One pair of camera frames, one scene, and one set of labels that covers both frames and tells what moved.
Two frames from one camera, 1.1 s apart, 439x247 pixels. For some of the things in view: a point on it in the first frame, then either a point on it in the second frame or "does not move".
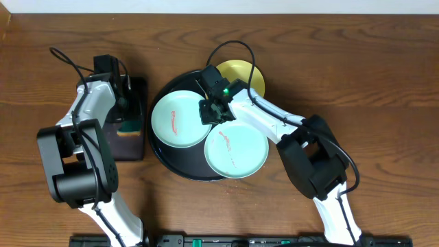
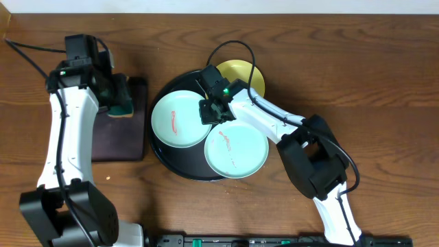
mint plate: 235,150 does not move
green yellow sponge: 129,128 to 119,110
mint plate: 176,119 does not move
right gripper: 205,118 does not move
